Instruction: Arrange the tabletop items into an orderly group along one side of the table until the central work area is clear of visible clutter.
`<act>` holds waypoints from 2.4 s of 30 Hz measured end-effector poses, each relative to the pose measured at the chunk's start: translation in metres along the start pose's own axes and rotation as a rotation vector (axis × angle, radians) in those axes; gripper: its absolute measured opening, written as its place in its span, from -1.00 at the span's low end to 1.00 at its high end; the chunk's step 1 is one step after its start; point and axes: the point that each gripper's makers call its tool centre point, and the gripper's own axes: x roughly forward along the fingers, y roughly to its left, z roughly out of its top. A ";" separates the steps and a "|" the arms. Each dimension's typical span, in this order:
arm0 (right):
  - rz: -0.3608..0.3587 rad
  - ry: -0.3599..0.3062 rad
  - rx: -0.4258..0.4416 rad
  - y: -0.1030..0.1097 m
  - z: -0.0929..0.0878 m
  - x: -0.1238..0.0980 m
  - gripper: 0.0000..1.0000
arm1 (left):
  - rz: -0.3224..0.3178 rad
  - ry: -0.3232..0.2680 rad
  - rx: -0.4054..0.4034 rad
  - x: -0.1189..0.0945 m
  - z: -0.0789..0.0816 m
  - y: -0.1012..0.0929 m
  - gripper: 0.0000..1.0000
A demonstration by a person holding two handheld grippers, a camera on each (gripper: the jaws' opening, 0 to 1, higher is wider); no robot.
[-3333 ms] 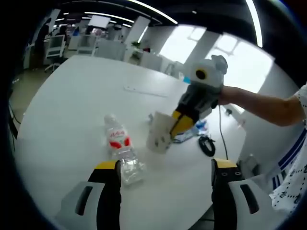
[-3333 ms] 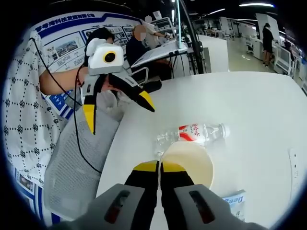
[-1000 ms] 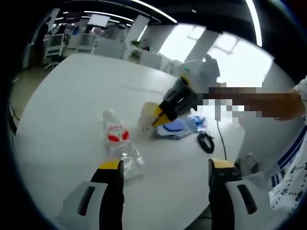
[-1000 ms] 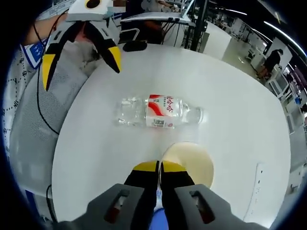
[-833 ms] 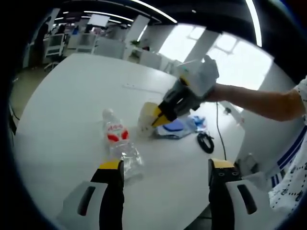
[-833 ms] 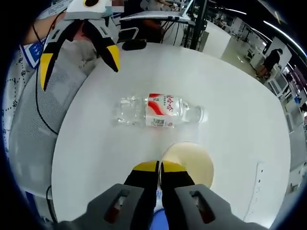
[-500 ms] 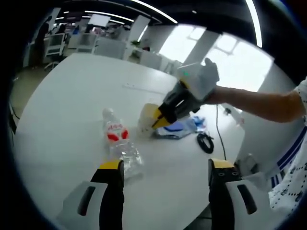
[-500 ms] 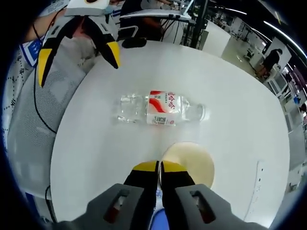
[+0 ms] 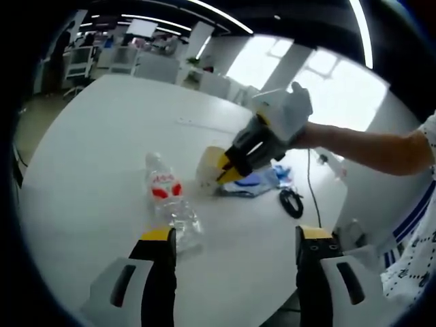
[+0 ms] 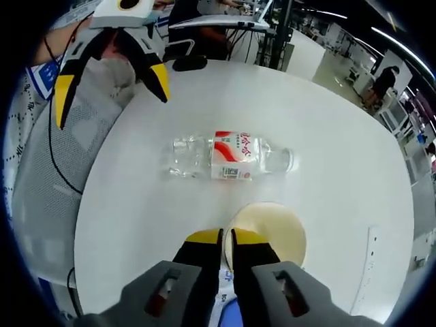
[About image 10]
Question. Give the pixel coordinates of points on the person's white patterned shirt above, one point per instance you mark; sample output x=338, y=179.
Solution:
x=24, y=112

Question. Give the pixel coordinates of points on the white desk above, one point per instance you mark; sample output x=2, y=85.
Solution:
x=221, y=24

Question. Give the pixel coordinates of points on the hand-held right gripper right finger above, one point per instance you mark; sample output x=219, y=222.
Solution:
x=252, y=262

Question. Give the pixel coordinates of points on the white table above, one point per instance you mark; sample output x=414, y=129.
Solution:
x=306, y=136

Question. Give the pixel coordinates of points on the grey mesh office chair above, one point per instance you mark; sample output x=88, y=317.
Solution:
x=44, y=204

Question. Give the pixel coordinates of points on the white cabinet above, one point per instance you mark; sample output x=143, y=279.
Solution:
x=306, y=54

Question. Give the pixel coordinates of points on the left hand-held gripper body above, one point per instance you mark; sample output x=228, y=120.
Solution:
x=119, y=17

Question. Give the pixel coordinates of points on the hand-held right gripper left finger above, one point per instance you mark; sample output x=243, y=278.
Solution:
x=201, y=262

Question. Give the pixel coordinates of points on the clear plastic bottle red label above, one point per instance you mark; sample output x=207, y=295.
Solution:
x=231, y=155

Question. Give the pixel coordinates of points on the straight ceiling light strip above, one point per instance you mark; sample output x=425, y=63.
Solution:
x=402, y=42

